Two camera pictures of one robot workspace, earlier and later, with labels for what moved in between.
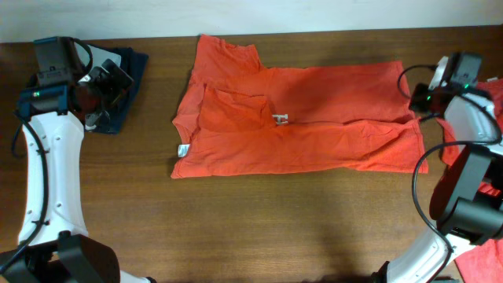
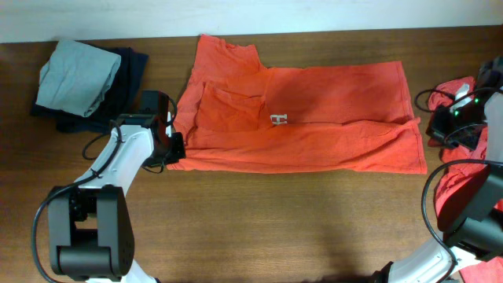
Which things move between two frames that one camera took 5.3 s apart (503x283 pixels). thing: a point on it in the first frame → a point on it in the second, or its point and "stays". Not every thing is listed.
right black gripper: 417,103 → 436,129
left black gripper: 113,88 → 178,152
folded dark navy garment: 133,62 stays
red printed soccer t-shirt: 241,119 stays
